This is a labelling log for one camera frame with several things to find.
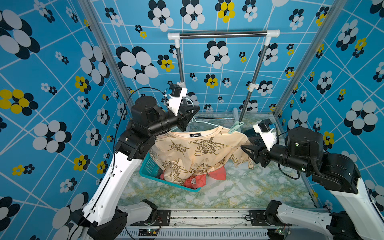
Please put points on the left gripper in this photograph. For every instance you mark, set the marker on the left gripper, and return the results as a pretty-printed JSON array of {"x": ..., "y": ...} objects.
[{"x": 186, "y": 110}]

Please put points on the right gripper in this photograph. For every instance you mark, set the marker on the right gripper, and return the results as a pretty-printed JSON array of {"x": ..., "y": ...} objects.
[{"x": 257, "y": 153}]

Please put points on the mint green wire hanger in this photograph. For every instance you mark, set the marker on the mint green wire hanger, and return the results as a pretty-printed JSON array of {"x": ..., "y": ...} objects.
[{"x": 195, "y": 120}]

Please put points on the mint green clothespin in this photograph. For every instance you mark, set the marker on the mint green clothespin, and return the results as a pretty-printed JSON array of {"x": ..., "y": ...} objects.
[{"x": 235, "y": 126}]

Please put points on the beige compass print t-shirt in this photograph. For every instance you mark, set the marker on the beige compass print t-shirt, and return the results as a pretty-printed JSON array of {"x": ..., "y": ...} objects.
[{"x": 200, "y": 152}]

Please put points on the red garment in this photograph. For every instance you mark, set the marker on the red garment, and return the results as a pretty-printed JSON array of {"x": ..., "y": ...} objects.
[{"x": 182, "y": 177}]

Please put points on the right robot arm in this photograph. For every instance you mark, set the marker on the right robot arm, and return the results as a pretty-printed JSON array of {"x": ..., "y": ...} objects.
[{"x": 338, "y": 174}]

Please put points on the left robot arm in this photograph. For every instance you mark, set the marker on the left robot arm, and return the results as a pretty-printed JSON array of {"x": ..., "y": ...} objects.
[{"x": 101, "y": 216}]

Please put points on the dark grey clothespin tray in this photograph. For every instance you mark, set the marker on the dark grey clothespin tray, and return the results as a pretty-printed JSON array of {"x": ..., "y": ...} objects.
[{"x": 252, "y": 135}]

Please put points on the teal laundry basket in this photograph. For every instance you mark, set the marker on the teal laundry basket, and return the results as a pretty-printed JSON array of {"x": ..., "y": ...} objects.
[{"x": 152, "y": 171}]

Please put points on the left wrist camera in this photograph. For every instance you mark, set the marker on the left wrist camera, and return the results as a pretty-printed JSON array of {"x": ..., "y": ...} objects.
[{"x": 178, "y": 92}]

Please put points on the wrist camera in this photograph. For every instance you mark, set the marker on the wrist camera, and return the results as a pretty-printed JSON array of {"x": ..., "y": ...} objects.
[
  {"x": 268, "y": 132},
  {"x": 178, "y": 92}
]

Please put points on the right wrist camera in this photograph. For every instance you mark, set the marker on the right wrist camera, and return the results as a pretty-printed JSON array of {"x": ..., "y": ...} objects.
[{"x": 268, "y": 132}]

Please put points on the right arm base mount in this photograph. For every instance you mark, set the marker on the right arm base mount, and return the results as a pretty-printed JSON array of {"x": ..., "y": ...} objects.
[{"x": 259, "y": 218}]

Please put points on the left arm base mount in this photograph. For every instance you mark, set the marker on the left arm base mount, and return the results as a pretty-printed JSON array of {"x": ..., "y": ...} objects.
[{"x": 161, "y": 218}]

